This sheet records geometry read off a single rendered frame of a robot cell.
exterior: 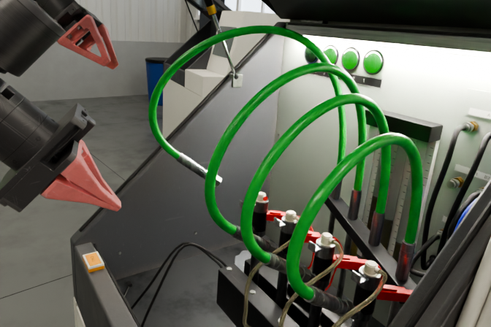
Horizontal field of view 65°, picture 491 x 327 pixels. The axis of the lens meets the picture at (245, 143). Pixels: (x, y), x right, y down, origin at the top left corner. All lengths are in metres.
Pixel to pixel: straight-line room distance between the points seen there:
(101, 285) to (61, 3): 0.51
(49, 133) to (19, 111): 0.03
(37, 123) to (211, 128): 0.63
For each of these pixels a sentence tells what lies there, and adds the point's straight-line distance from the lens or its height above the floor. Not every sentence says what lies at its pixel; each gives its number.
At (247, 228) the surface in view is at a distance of 0.47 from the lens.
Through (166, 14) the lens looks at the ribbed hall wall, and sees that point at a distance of 8.01.
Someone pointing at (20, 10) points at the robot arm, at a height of 1.43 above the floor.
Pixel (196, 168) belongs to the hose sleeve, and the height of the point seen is 1.17.
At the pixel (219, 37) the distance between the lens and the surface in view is 0.69.
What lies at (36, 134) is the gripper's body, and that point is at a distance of 0.39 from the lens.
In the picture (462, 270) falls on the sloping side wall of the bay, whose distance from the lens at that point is 0.50.
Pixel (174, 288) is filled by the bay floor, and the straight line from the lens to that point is 0.99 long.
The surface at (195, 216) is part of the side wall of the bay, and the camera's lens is 1.04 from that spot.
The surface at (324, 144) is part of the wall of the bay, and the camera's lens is 0.96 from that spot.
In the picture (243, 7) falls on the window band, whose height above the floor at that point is 1.70.
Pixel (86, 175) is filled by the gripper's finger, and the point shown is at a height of 1.29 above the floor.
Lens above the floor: 1.43
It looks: 17 degrees down
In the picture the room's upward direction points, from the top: 4 degrees clockwise
